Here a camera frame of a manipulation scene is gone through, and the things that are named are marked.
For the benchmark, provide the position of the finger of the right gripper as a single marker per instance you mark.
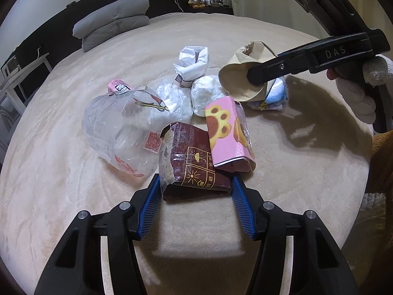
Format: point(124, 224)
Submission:
point(293, 61)

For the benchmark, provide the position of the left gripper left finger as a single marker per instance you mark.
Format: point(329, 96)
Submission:
point(75, 265)

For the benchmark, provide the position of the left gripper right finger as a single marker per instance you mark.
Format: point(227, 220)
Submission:
point(297, 253)

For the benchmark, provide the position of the blue white wrapper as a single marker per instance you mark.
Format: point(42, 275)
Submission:
point(276, 97)

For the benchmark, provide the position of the pink paw print box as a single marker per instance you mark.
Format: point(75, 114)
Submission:
point(229, 137)

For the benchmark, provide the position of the white paper bag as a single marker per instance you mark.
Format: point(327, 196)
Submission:
point(191, 65)

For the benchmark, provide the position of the clear bag white tissue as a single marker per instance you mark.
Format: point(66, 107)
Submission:
point(177, 100)

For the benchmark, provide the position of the dark red snack wrapper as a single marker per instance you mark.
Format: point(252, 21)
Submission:
point(185, 165)

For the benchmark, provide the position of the clear plastic cup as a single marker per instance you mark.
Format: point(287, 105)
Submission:
point(124, 128)

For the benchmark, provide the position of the small pink carton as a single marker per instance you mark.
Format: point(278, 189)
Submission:
point(117, 85)

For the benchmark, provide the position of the right hand white glove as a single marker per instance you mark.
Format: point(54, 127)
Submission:
point(376, 72)

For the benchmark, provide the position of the cream curtain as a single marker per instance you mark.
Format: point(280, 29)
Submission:
point(289, 14)

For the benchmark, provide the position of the black nightstand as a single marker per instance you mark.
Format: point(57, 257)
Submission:
point(215, 7)

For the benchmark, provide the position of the teddy bear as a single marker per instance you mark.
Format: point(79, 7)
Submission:
point(197, 4)

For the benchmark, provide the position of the grey folded pillow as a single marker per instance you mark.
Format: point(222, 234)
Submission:
point(109, 21)

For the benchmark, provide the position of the white desk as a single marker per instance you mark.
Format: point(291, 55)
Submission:
point(7, 88)

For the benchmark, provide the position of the black headboard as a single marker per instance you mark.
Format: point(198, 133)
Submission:
point(47, 26)

